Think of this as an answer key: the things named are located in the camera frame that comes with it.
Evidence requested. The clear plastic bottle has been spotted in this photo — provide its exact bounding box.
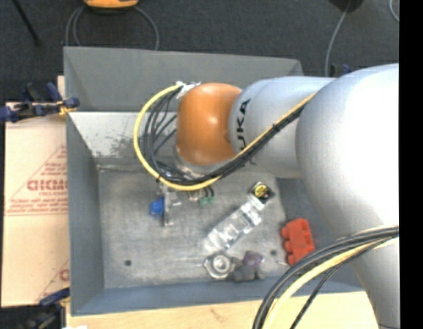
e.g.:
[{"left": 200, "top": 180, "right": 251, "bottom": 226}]
[{"left": 200, "top": 181, "right": 277, "bottom": 254}]

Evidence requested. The grey and purple toy animal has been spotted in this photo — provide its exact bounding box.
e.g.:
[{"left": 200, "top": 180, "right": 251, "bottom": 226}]
[{"left": 230, "top": 249, "right": 267, "bottom": 283}]

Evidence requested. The grey metal bin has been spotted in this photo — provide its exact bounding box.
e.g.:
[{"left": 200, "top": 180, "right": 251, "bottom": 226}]
[{"left": 62, "top": 46, "right": 367, "bottom": 317}]

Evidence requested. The brown cardboard board red print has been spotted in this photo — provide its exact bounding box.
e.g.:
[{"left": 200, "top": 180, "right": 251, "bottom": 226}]
[{"left": 0, "top": 76, "right": 71, "bottom": 308}]

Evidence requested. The blue round thing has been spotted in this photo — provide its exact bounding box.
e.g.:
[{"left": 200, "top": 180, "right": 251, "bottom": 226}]
[{"left": 148, "top": 197, "right": 166, "bottom": 218}]

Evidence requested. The orange toy block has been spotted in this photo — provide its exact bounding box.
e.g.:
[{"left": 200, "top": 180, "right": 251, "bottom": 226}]
[{"left": 280, "top": 217, "right": 316, "bottom": 267}]

